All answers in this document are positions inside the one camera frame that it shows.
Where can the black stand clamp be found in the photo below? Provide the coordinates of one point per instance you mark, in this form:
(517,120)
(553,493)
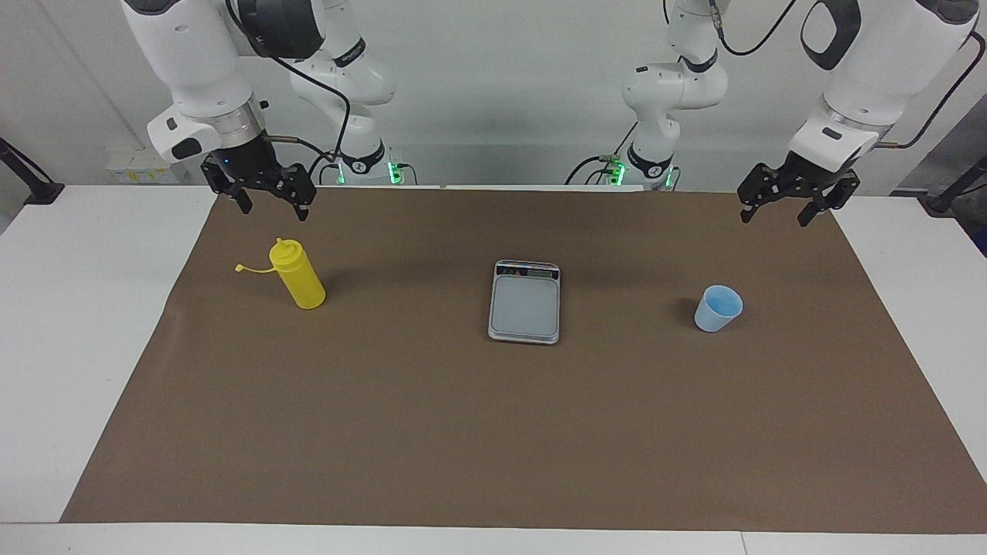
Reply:
(38,191)
(944,202)

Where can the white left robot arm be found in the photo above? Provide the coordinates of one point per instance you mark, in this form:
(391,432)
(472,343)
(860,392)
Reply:
(871,69)

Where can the brown table mat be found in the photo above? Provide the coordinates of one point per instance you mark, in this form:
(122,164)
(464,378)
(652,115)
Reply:
(463,432)

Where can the silver digital kitchen scale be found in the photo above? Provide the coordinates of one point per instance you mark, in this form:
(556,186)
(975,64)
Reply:
(524,308)

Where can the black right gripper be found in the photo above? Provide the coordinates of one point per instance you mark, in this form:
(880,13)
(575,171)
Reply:
(248,163)

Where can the light blue plastic cup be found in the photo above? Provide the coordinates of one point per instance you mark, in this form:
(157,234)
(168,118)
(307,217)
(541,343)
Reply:
(713,312)

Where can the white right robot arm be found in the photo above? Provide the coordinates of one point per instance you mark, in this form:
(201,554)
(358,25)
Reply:
(193,62)

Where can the yellow squeeze bottle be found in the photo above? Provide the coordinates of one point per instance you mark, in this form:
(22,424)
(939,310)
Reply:
(302,281)

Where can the white wall socket strip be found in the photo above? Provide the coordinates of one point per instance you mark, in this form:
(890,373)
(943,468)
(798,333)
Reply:
(135,166)

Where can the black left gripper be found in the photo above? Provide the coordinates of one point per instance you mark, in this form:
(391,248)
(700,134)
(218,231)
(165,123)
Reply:
(808,176)

